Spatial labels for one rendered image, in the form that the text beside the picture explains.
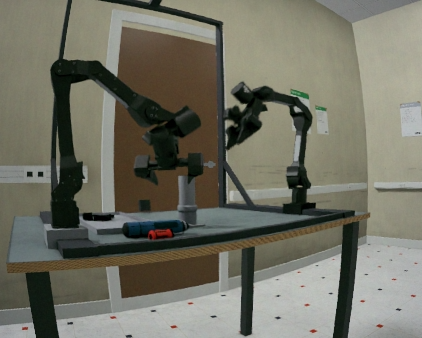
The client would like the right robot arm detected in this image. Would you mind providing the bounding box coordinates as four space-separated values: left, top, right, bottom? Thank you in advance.
50 59 201 229

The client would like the grey cylindrical flange with four holes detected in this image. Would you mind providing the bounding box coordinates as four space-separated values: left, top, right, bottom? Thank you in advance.
177 208 197 225

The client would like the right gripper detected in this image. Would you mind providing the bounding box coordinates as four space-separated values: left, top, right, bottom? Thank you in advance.
134 145 204 185

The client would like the black half ring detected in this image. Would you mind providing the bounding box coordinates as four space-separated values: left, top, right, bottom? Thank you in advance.
83 212 114 221

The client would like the blue cylinder with white label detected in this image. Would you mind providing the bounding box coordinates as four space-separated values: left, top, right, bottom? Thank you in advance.
122 220 205 238

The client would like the red screwdriver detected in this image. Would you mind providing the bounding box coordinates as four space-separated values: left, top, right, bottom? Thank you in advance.
148 229 184 240

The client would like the white rectangular tray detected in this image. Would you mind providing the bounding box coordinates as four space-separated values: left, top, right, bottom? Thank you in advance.
79 212 151 235

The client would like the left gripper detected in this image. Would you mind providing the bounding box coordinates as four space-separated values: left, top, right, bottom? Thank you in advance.
225 107 263 149

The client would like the grey cylindrical tube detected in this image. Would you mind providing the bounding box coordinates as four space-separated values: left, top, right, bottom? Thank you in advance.
177 176 197 209

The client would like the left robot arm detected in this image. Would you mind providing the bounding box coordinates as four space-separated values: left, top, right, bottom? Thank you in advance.
223 81 313 204

